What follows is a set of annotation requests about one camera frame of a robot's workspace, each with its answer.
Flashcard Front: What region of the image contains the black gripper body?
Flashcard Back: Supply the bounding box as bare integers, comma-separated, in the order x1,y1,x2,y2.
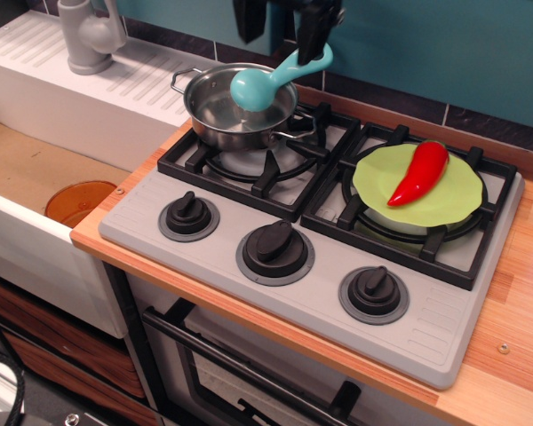
273,0,345,22

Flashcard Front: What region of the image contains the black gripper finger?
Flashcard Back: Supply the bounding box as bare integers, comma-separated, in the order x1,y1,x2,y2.
232,0,267,43
297,4,341,65

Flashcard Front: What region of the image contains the light blue dish brush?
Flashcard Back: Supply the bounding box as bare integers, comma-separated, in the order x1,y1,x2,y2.
230,43,334,112

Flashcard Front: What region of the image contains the stainless steel pot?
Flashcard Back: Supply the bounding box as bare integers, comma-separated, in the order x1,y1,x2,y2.
171,63,317,152

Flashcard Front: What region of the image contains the red chili pepper toy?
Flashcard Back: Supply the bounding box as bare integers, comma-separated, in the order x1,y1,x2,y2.
387,141,449,207

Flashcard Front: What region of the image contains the light green plate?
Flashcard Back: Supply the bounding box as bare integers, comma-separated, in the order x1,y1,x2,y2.
353,143,483,227

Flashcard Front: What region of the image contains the black left stove knob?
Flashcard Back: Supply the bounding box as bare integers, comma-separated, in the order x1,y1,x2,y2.
158,191,220,243

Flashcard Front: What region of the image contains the black stove knob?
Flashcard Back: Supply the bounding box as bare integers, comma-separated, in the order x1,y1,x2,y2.
235,220,315,287
158,191,220,243
338,266,410,326

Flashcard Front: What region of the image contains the black middle stove knob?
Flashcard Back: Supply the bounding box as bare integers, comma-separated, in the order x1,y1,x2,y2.
235,220,315,287

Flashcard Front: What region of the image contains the black right stove knob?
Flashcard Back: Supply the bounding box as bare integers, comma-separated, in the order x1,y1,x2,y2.
338,266,410,326

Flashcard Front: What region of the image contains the grey toy stove top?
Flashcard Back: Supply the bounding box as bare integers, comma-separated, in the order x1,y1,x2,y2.
97,104,526,391

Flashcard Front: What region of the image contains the black left burner grate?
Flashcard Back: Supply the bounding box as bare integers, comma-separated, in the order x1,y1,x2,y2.
157,102,362,222

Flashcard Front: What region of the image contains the black burner grate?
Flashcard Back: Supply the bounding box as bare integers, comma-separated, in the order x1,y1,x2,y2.
301,123,523,290
157,102,362,222

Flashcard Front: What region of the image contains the grey toy faucet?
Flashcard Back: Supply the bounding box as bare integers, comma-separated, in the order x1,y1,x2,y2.
58,0,127,75

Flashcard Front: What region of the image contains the black right burner grate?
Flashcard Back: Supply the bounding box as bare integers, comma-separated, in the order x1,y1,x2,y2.
301,123,523,290

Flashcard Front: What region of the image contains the white toy sink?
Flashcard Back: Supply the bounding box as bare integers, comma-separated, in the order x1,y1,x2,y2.
0,12,212,338

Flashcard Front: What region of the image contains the orange sink drain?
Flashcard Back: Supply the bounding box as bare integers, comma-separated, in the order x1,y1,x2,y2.
44,180,116,228

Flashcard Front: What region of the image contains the wooden drawer front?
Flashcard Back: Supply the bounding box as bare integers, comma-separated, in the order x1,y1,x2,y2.
0,279,159,425

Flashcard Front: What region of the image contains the black oven door handle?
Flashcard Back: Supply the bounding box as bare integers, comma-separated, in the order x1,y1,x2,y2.
142,304,361,425

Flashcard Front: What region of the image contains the black cable at bottom left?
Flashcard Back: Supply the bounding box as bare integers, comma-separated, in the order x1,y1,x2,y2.
0,352,27,426

